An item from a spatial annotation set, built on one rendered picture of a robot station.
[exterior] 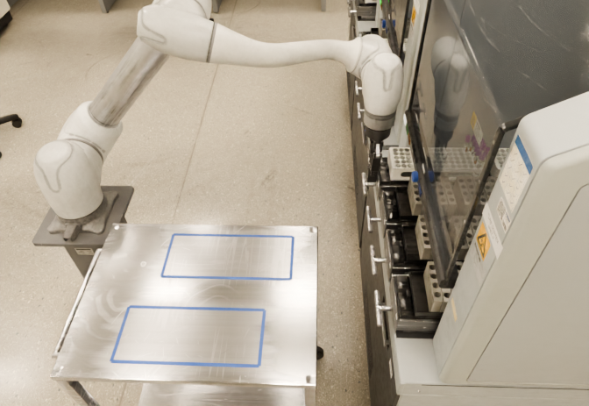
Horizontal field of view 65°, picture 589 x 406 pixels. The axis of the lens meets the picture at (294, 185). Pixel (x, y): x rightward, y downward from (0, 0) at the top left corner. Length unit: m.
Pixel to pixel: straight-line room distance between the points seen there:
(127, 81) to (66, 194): 0.38
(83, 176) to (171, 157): 1.41
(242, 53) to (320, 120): 1.88
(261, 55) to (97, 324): 0.77
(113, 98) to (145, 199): 1.22
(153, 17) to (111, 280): 0.67
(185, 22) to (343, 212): 1.54
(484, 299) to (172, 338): 0.70
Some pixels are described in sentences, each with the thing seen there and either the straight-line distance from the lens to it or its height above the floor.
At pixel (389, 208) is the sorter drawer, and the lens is 1.40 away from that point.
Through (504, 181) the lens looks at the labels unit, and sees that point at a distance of 0.79.
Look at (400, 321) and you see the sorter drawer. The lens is 1.21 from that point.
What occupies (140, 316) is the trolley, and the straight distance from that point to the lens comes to 1.25.
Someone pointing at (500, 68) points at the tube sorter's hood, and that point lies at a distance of 0.88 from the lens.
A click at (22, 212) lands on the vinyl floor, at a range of 2.91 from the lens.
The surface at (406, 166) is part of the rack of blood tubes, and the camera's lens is 1.47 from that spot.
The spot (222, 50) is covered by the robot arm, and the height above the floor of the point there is 1.28.
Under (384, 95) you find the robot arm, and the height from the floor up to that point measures 1.14.
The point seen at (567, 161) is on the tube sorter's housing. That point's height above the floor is 1.44.
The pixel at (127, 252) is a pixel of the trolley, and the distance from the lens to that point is 1.37.
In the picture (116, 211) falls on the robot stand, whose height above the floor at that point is 0.70.
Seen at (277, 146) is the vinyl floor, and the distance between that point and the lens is 2.84.
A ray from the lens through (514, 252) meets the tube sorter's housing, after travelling 0.80.
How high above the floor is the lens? 1.85
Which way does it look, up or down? 45 degrees down
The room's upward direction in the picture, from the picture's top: 2 degrees counter-clockwise
